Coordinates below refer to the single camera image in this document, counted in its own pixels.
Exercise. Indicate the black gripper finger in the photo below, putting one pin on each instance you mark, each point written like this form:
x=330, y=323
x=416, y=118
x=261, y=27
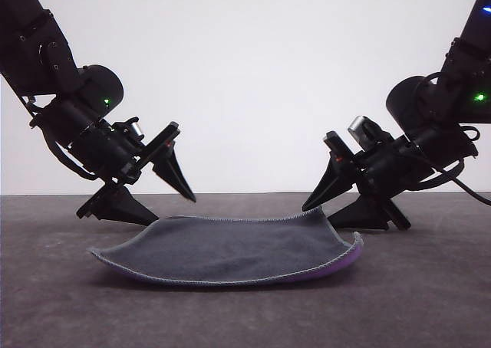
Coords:
x=331, y=183
x=172, y=168
x=124, y=208
x=364, y=215

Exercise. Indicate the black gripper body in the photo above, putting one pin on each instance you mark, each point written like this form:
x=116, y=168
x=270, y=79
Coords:
x=99, y=148
x=395, y=168

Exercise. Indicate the purple towel with grey hem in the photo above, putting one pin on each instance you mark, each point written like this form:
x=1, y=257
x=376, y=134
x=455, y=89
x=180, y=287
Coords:
x=230, y=248

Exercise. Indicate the grey table cloth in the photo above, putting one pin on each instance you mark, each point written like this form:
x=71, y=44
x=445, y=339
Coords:
x=57, y=306

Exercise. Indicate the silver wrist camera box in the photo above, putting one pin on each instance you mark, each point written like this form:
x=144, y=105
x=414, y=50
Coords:
x=358, y=127
x=136, y=129

